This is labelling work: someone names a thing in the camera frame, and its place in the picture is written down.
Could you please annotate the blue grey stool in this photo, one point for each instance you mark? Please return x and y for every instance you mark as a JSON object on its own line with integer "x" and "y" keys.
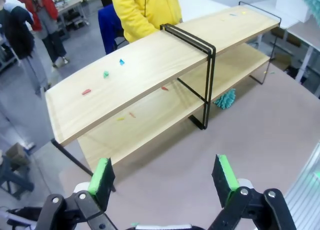
{"x": 12, "y": 177}

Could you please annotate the red paper scrap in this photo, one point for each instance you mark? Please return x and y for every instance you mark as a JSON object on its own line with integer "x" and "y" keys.
{"x": 86, "y": 92}
{"x": 165, "y": 88}

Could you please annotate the white side table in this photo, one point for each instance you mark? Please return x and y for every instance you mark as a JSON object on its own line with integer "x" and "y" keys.
{"x": 305, "y": 37}

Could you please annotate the cardboard box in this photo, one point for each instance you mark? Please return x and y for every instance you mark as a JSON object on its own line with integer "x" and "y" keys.
{"x": 16, "y": 153}

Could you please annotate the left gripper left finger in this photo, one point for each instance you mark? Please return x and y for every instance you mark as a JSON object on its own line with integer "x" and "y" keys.
{"x": 102, "y": 182}

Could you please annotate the person in yellow hoodie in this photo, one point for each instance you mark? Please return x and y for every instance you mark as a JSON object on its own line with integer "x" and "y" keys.
{"x": 140, "y": 10}

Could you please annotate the person in dark jacket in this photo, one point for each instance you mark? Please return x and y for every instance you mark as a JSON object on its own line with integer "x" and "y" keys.
{"x": 22, "y": 45}

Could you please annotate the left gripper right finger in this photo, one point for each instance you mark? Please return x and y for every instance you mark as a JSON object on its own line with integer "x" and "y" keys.
{"x": 226, "y": 180}

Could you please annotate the blue paper scrap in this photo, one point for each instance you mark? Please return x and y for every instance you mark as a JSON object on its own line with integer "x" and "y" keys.
{"x": 233, "y": 15}
{"x": 121, "y": 62}

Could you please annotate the blue chair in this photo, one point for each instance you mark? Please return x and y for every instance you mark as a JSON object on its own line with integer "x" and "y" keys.
{"x": 110, "y": 27}

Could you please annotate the person in red jacket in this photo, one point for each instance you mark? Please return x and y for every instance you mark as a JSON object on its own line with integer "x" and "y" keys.
{"x": 45, "y": 15}

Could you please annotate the orange paper scrap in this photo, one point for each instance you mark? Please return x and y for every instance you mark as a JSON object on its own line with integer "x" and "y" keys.
{"x": 132, "y": 114}

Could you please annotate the teal fluffy duster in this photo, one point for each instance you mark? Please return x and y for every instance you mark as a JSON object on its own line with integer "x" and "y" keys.
{"x": 225, "y": 100}
{"x": 311, "y": 1}

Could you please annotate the green paper scrap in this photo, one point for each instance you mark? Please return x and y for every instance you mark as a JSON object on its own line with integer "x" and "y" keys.
{"x": 106, "y": 74}

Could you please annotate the grey background desk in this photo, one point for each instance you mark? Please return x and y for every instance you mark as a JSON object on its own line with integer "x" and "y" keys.
{"x": 71, "y": 10}

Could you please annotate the wooden shelf black frame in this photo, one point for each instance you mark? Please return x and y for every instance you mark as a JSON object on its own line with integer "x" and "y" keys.
{"x": 240, "y": 25}
{"x": 140, "y": 72}

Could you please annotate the white panel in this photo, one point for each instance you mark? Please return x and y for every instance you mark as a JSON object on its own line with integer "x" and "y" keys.
{"x": 250, "y": 0}

